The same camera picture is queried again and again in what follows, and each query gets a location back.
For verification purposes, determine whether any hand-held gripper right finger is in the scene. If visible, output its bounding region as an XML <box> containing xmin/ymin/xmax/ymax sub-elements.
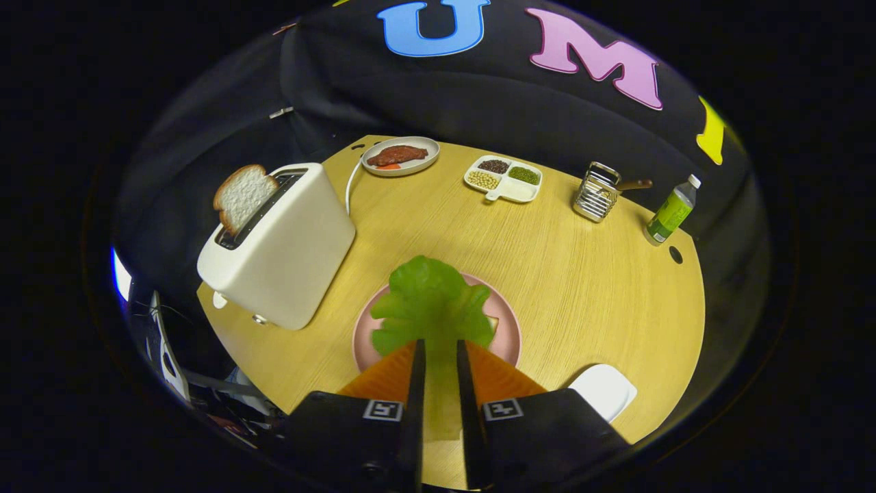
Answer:
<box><xmin>456</xmin><ymin>338</ymin><xmax>632</xmax><ymax>491</ymax></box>

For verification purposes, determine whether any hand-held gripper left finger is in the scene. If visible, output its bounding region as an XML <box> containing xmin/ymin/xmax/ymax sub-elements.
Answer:
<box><xmin>281</xmin><ymin>338</ymin><xmax>427</xmax><ymax>493</ymax></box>

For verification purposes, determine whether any green lettuce leaf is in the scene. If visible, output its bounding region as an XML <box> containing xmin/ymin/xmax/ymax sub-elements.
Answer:
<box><xmin>370</xmin><ymin>255</ymin><xmax>495</xmax><ymax>442</ymax></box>

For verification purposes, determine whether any pink round plate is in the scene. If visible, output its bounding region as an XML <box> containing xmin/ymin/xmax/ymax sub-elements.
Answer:
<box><xmin>352</xmin><ymin>272</ymin><xmax>522</xmax><ymax>374</ymax></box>

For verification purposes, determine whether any white square plate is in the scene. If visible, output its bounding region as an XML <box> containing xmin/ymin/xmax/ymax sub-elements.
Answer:
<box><xmin>568</xmin><ymin>364</ymin><xmax>639</xmax><ymax>423</ymax></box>

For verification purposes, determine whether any white toaster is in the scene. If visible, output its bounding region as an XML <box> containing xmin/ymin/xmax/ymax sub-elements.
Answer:
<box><xmin>197</xmin><ymin>162</ymin><xmax>357</xmax><ymax>331</ymax></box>

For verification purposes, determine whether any white divided tray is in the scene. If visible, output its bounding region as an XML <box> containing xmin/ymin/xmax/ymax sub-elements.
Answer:
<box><xmin>463</xmin><ymin>155</ymin><xmax>543</xmax><ymax>204</ymax></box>

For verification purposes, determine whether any red meat slice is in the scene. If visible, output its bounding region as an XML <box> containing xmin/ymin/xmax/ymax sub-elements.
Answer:
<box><xmin>367</xmin><ymin>144</ymin><xmax>429</xmax><ymax>168</ymax></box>

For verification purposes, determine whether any white oval plate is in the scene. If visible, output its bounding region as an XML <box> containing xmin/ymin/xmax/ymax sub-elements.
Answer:
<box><xmin>361</xmin><ymin>136</ymin><xmax>441</xmax><ymax>177</ymax></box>

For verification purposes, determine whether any green label plastic bottle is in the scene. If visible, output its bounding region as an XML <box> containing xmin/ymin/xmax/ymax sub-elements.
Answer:
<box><xmin>642</xmin><ymin>174</ymin><xmax>702</xmax><ymax>247</ymax></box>

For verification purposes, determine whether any black backdrop cloth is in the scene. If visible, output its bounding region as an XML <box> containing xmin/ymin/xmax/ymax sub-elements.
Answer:
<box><xmin>113</xmin><ymin>0</ymin><xmax>753</xmax><ymax>323</ymax></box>

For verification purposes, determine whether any white toaster cable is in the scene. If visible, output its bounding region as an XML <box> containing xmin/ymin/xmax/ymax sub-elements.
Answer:
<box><xmin>345</xmin><ymin>156</ymin><xmax>365</xmax><ymax>216</ymax></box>

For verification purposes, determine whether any metal wire rack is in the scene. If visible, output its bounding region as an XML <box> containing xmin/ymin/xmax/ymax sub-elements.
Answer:
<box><xmin>573</xmin><ymin>162</ymin><xmax>622</xmax><ymax>223</ymax></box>

